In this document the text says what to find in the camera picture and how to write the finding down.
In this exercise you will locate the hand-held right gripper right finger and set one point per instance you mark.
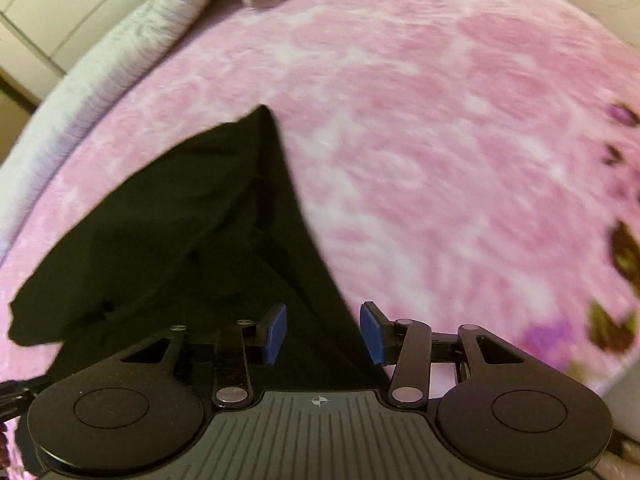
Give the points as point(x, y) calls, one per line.
point(372, 332)

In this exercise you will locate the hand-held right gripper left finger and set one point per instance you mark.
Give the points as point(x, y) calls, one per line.
point(275, 335)

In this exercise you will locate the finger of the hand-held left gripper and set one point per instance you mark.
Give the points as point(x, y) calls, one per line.
point(20, 395)

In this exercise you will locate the black garment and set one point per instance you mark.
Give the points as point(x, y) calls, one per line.
point(200, 210)

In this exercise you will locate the pink floral blanket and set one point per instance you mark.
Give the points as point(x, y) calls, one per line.
point(425, 160)

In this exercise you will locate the pale striped quilt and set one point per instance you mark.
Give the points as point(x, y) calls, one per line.
point(100, 60)

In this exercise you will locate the cream wardrobe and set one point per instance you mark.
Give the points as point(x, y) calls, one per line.
point(40, 20)

